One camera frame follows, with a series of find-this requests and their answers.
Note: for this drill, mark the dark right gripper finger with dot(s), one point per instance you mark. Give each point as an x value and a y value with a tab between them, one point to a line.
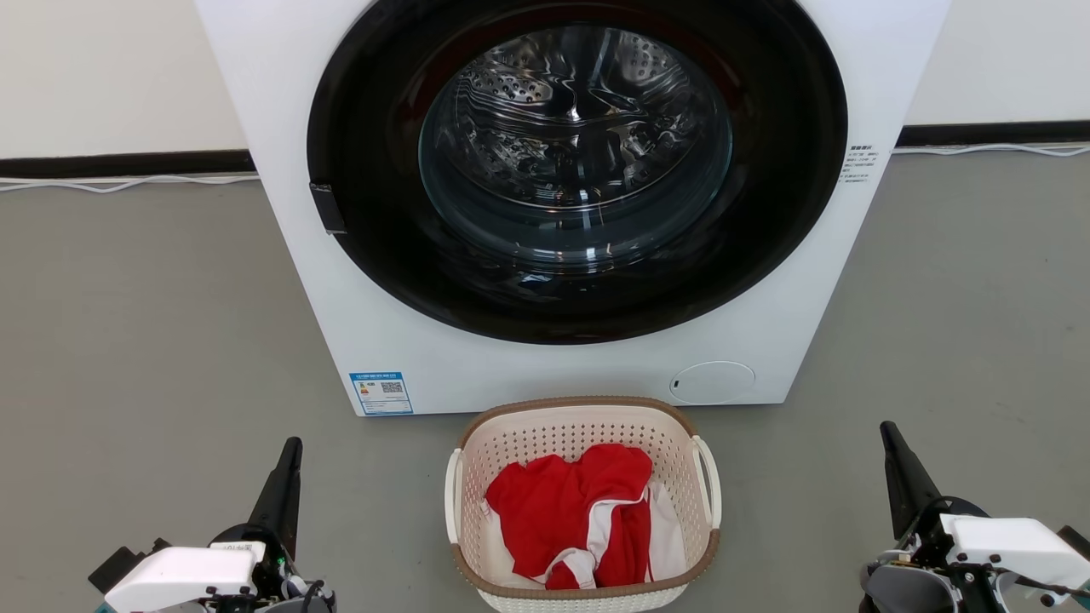
907	485

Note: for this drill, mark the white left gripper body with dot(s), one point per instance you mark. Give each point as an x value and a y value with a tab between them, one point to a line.
183	575

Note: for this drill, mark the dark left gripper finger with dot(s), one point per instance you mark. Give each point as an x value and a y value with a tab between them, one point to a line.
281	502

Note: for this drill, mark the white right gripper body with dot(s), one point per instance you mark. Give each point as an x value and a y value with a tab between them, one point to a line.
1005	545

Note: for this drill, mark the cream perforated laundry basket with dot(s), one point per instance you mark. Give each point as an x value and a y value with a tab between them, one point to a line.
562	426

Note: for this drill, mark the blue energy label sticker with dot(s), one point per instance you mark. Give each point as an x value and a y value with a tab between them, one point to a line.
381	393

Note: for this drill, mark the round white filter cover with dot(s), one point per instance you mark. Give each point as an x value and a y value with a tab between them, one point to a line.
712	383

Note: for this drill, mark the white garment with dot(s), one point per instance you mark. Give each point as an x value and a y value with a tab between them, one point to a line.
668	545

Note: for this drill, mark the red garment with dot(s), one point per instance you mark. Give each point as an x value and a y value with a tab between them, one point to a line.
545	511

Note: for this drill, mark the black round washer door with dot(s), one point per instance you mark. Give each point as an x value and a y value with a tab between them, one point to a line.
366	213

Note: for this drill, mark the small text sticker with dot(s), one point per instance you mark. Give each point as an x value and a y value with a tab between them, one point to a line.
858	163

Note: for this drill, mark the black baseboard strip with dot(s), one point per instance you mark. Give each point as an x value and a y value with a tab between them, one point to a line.
996	134
128	163

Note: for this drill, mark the white front-load washing machine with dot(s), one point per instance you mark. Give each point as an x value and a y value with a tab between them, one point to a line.
281	128

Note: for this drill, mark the steel washer drum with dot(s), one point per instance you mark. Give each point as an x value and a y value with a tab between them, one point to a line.
579	111

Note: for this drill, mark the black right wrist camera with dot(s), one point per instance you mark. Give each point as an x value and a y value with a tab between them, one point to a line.
1075	543

